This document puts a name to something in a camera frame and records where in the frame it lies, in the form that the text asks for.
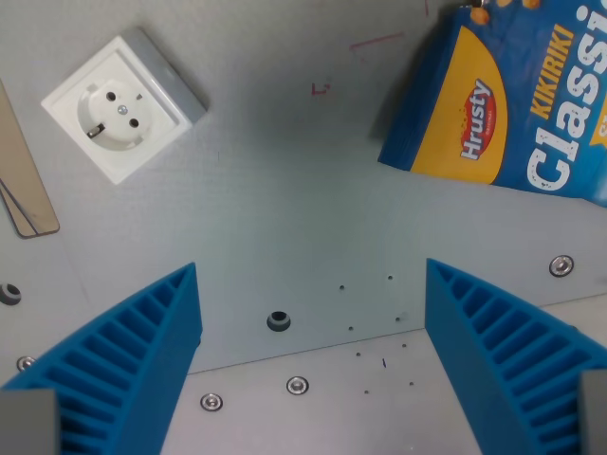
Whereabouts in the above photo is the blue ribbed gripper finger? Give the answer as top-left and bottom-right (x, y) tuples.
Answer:
(0, 262), (204, 455)
(424, 258), (607, 455)

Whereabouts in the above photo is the white wall power socket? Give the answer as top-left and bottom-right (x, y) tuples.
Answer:
(40, 27), (211, 187)

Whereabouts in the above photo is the blue Hrusty Classic snack box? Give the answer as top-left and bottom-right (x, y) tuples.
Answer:
(377, 0), (607, 209)

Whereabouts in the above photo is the thin wooden plate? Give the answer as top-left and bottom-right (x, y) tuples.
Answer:
(0, 79), (61, 240)

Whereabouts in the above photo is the grey rubber grommet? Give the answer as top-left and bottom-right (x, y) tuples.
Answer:
(0, 282), (23, 307)
(266, 310), (292, 334)

